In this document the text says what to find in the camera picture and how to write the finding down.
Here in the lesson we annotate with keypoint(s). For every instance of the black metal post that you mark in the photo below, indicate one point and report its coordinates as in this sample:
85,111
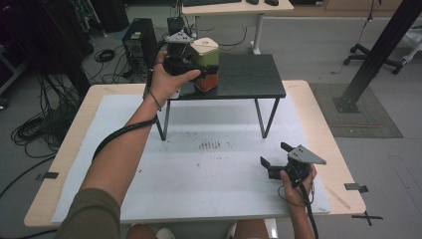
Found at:
378,49

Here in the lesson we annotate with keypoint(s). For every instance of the white table mat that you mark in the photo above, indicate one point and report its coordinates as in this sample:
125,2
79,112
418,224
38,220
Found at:
215,186

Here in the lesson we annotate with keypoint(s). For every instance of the person's right leg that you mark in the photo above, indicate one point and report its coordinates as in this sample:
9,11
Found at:
250,229

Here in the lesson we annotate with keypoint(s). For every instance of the olive sleeve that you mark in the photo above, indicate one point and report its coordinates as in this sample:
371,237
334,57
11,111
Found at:
89,215

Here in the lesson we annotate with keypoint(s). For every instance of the black tape strip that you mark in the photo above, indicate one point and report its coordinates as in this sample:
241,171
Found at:
48,176
355,187

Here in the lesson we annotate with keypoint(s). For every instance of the person's left leg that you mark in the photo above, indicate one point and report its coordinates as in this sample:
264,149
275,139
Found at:
141,232

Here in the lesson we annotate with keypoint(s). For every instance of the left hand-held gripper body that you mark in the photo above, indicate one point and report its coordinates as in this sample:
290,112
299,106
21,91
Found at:
179,63

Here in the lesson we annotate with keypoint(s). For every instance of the black keyboard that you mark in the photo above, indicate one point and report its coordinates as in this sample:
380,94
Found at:
212,2

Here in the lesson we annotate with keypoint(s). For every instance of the black office chair base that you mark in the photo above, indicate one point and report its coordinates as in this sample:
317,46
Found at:
368,56

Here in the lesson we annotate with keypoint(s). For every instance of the white office desk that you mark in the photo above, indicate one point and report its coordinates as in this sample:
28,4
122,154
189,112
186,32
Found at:
232,15

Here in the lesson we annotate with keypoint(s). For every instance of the black wrist band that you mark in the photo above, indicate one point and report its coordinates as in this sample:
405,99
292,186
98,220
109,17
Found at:
156,100

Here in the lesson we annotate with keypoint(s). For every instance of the white shoe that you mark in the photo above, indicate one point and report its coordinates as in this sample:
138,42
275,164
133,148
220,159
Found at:
166,234

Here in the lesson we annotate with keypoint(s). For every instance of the person's right hand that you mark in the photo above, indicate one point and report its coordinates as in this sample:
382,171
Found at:
295,195

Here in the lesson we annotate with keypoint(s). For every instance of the small black computer case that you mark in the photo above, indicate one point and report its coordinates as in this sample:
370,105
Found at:
175,24

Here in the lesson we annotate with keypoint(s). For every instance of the black desktop shelf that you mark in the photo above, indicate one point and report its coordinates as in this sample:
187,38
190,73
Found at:
245,76

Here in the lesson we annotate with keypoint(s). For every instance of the small colourful block box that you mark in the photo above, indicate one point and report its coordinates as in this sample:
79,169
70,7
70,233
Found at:
205,54

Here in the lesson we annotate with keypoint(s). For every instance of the black computer mouse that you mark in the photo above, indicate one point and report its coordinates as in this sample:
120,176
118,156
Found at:
252,1
271,2

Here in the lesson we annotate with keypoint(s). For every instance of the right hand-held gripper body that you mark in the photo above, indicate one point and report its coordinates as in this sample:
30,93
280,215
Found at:
303,155

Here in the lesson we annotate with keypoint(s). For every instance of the person's leg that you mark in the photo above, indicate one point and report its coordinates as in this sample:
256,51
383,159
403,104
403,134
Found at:
250,229
141,232

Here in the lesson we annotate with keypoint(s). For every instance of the person's left hand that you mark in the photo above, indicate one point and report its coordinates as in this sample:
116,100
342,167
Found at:
166,84

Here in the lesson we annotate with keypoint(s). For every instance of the grey floor mat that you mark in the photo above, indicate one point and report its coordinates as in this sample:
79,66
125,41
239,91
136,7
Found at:
371,119

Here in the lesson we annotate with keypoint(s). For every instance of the dark cabinet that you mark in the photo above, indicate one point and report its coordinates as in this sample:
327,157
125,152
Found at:
43,43

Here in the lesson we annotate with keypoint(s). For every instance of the black computer tower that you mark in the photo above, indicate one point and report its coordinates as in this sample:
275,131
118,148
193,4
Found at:
139,43

